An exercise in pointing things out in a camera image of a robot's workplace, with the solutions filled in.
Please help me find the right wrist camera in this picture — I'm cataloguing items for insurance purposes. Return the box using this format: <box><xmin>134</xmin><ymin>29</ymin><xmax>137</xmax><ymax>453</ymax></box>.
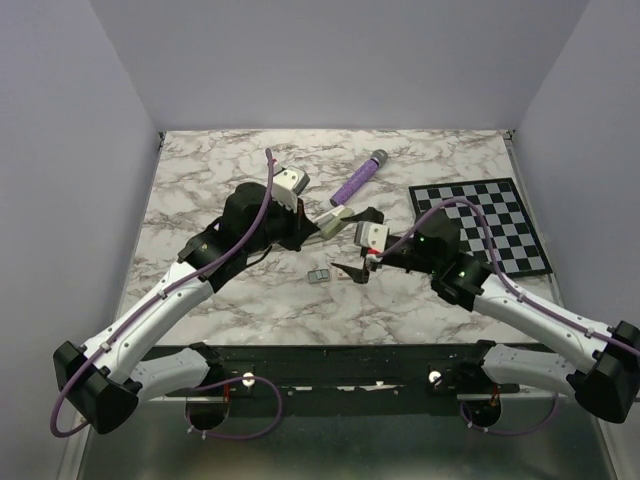
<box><xmin>354</xmin><ymin>221</ymin><xmax>389</xmax><ymax>252</ymax></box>

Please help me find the open staple tray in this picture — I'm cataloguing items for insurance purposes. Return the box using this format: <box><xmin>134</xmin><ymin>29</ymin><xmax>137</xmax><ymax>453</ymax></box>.
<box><xmin>307</xmin><ymin>269</ymin><xmax>331</xmax><ymax>284</ymax></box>

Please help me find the purple glitter microphone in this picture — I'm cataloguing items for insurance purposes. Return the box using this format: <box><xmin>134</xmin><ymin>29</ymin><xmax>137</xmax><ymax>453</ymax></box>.
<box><xmin>329</xmin><ymin>149</ymin><xmax>388</xmax><ymax>207</ymax></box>

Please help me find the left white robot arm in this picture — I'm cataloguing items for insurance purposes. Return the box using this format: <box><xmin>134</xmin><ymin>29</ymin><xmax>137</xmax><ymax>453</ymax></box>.
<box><xmin>50</xmin><ymin>178</ymin><xmax>319</xmax><ymax>438</ymax></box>

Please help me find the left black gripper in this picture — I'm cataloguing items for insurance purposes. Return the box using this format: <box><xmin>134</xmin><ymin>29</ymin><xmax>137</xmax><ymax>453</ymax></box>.
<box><xmin>243</xmin><ymin>193</ymin><xmax>317</xmax><ymax>255</ymax></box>

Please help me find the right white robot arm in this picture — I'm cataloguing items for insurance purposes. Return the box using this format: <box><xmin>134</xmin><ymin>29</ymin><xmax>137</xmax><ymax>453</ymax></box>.
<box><xmin>342</xmin><ymin>201</ymin><xmax>639</xmax><ymax>424</ymax></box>

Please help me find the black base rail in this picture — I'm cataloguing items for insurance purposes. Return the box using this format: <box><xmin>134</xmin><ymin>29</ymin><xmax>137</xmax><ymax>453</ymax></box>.
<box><xmin>164</xmin><ymin>342</ymin><xmax>551</xmax><ymax>419</ymax></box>

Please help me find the black white checkerboard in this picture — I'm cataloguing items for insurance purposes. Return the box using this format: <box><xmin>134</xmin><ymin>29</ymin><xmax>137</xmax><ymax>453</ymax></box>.
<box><xmin>409</xmin><ymin>177</ymin><xmax>552</xmax><ymax>279</ymax></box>

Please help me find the stapler metal base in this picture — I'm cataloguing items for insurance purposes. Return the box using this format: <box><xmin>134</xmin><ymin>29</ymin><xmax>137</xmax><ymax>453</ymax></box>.
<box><xmin>303</xmin><ymin>205</ymin><xmax>348</xmax><ymax>247</ymax></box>

